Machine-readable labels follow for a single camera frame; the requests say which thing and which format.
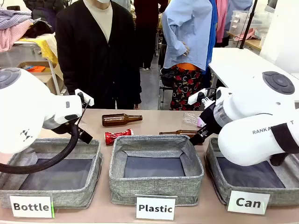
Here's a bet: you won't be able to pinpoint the black folding chair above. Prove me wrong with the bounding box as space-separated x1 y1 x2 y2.
159 67 178 111

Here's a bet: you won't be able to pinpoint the grey fabric basket bottle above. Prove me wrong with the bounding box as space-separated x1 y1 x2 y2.
0 138 103 209

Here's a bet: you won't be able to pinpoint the white sign reading Plastic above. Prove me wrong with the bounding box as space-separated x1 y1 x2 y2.
135 194 178 221

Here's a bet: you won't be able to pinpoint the clear crushed plastic bottle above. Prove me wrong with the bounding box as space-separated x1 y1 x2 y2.
182 112 206 128

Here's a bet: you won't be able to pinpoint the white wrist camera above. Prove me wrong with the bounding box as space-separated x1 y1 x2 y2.
188 90 216 106
74 88 95 106

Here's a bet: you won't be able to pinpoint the black strap on arm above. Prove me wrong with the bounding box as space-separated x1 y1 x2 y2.
271 122 299 155

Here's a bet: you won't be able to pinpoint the hanging pink garment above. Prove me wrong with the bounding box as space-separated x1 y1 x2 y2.
215 0 229 44

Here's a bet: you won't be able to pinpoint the grey fabric basket plastic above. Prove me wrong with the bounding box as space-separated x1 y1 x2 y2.
108 134 205 207

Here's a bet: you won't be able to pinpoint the person in black cardigan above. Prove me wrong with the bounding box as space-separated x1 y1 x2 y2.
55 0 142 110

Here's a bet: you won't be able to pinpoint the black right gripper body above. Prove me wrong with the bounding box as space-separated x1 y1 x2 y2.
195 102 224 141

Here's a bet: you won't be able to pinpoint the person in blue shirt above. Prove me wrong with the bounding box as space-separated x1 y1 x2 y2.
162 0 214 112

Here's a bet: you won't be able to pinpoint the white sign reading Bottle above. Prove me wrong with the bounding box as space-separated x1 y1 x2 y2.
9 193 55 219

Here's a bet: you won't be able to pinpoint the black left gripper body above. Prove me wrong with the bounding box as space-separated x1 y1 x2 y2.
55 123 94 145

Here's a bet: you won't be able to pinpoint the large brown glass bottle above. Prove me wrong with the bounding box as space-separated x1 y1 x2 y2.
101 113 143 127

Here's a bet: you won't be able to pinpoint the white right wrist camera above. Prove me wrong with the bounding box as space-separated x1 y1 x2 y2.
188 90 216 106

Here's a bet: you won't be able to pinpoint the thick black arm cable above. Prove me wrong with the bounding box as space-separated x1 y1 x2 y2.
0 123 81 175

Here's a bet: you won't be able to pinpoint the cardboard box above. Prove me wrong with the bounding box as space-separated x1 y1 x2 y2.
17 61 65 96

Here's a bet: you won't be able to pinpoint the yellow cloth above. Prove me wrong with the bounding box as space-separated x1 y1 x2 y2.
19 33 64 80

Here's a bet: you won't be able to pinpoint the black stand pole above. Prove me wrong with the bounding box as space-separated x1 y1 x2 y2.
239 0 258 50

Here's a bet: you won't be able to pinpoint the blue shirt person's hand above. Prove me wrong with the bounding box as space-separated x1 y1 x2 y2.
181 43 191 57

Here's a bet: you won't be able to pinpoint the white storage boxes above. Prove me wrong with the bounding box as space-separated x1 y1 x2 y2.
228 10 272 36

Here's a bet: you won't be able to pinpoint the pink cloth pile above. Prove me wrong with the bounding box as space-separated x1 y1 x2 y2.
0 19 34 53

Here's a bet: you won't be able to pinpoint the person in dark clothes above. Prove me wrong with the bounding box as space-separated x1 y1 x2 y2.
134 0 169 71

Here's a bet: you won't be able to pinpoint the checked cloth pile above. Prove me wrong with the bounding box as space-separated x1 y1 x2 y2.
0 6 33 30

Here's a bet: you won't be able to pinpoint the hanging bright blue garment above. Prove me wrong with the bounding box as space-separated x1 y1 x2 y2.
205 0 218 76

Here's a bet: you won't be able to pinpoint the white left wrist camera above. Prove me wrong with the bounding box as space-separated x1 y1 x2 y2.
74 88 95 106

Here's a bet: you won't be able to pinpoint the slim brown glass bottle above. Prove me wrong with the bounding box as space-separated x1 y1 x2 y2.
159 129 199 139

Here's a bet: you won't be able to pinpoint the grey fabric basket can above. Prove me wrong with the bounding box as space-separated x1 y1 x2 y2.
205 137 299 207

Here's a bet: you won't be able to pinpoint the crushed red drink can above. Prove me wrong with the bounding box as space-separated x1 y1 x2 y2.
104 128 135 146

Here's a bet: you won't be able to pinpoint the white sign reading Can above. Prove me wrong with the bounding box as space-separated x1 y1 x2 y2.
227 189 271 216

